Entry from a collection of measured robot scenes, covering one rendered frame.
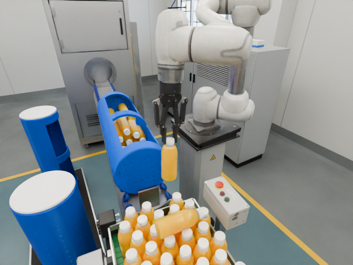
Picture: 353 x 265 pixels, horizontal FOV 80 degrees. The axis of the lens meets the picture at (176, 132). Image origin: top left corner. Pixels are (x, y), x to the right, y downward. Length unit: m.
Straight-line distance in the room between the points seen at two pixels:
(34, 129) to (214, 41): 1.74
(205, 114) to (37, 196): 1.02
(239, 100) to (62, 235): 1.18
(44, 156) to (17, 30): 4.05
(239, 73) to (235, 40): 0.64
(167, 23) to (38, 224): 0.99
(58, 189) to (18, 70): 4.98
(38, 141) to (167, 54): 1.65
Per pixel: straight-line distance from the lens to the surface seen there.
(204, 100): 1.36
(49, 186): 1.23
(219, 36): 0.63
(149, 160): 1.03
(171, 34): 0.67
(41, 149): 2.18
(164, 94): 0.73
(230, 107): 1.34
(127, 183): 1.08
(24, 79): 6.04
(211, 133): 1.44
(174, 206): 0.92
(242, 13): 1.15
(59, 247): 1.31
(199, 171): 1.56
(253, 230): 2.29
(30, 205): 1.18
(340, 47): 3.30
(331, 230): 2.62
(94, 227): 2.13
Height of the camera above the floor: 1.78
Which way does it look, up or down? 30 degrees down
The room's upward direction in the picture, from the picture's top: straight up
